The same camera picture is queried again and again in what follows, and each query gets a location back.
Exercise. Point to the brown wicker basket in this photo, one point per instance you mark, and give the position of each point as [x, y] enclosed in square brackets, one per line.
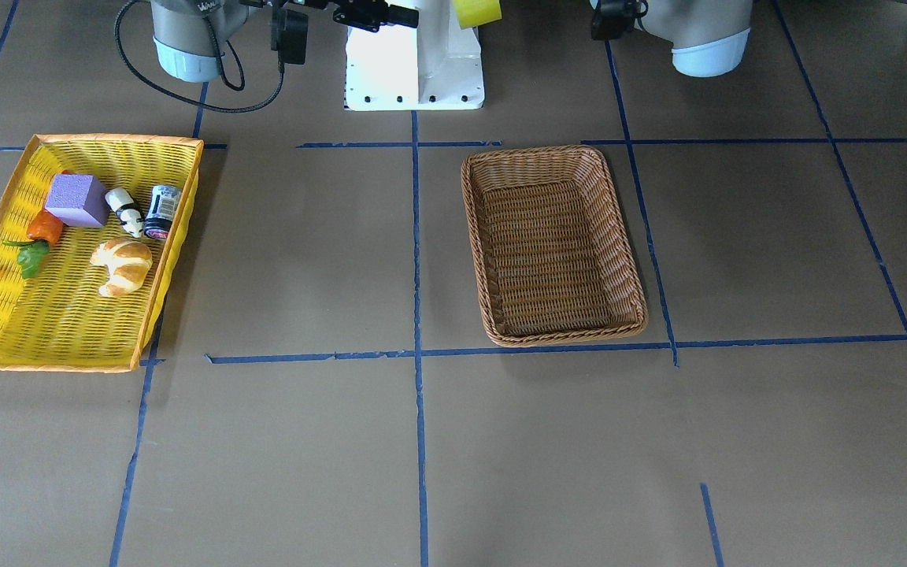
[552, 261]

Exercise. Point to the yellow plastic basket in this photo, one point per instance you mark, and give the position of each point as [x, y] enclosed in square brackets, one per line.
[57, 321]

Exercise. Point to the yellow tape roll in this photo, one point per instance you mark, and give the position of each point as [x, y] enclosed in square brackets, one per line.
[475, 13]

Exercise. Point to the toy croissant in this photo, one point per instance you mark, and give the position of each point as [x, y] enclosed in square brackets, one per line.
[128, 262]

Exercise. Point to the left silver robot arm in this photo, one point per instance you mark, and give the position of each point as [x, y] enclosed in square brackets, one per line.
[707, 38]

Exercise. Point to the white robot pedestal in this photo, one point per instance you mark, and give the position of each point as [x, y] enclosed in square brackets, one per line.
[436, 66]

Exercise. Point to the purple foam cube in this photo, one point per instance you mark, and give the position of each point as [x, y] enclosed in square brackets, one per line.
[77, 200]

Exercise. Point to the black white toy cow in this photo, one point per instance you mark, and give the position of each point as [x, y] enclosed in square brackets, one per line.
[126, 211]

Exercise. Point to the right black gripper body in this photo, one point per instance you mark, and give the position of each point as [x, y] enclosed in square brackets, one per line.
[368, 13]

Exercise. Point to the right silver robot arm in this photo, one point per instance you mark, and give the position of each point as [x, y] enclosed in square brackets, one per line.
[192, 37]

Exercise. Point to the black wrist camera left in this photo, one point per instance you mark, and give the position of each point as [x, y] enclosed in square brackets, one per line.
[613, 19]

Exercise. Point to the toy carrot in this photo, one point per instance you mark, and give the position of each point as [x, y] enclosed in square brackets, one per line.
[46, 227]

